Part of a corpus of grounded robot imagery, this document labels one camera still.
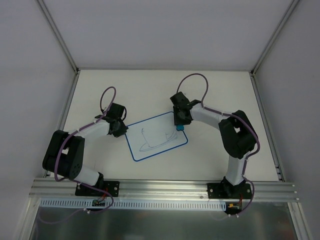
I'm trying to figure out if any blue foam whiteboard eraser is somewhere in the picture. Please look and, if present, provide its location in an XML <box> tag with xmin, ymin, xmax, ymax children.
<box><xmin>176</xmin><ymin>124</ymin><xmax>185</xmax><ymax>131</ymax></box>

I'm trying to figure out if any blue-framed small whiteboard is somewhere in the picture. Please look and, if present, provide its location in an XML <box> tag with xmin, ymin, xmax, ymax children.
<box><xmin>125</xmin><ymin>111</ymin><xmax>189</xmax><ymax>162</ymax></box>

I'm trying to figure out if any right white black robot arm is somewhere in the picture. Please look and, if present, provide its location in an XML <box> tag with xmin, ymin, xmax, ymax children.
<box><xmin>170</xmin><ymin>91</ymin><xmax>260</xmax><ymax>199</ymax></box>

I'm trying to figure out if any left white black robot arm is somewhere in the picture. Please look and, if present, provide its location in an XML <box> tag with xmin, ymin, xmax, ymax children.
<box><xmin>42</xmin><ymin>103</ymin><xmax>128</xmax><ymax>197</ymax></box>

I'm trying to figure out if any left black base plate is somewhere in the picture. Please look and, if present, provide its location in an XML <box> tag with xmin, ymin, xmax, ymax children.
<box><xmin>75</xmin><ymin>180</ymin><xmax>120</xmax><ymax>197</ymax></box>

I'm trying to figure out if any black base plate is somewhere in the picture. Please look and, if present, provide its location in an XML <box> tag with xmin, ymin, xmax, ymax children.
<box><xmin>75</xmin><ymin>180</ymin><xmax>120</xmax><ymax>197</ymax></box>
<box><xmin>206</xmin><ymin>182</ymin><xmax>252</xmax><ymax>200</ymax></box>

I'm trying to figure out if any white slotted cable duct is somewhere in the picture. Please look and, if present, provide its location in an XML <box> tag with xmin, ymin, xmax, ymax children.
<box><xmin>39</xmin><ymin>198</ymin><xmax>227</xmax><ymax>212</ymax></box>

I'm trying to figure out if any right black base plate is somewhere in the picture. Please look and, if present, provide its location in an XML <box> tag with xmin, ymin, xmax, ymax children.
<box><xmin>206</xmin><ymin>182</ymin><xmax>252</xmax><ymax>200</ymax></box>

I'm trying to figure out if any aluminium extrusion rail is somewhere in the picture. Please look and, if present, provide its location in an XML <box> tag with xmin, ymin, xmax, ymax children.
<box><xmin>28</xmin><ymin>177</ymin><xmax>300</xmax><ymax>203</ymax></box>

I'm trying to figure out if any left aluminium frame post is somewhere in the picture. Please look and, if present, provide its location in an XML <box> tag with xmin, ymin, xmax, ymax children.
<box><xmin>35</xmin><ymin>0</ymin><xmax>79</xmax><ymax>74</ymax></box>

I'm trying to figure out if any aluminium frame post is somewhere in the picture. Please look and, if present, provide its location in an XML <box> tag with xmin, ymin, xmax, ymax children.
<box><xmin>35</xmin><ymin>0</ymin><xmax>79</xmax><ymax>74</ymax></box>
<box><xmin>250</xmin><ymin>0</ymin><xmax>301</xmax><ymax>76</ymax></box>

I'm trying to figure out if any right aluminium frame post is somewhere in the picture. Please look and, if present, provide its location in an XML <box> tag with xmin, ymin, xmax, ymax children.
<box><xmin>250</xmin><ymin>0</ymin><xmax>301</xmax><ymax>76</ymax></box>

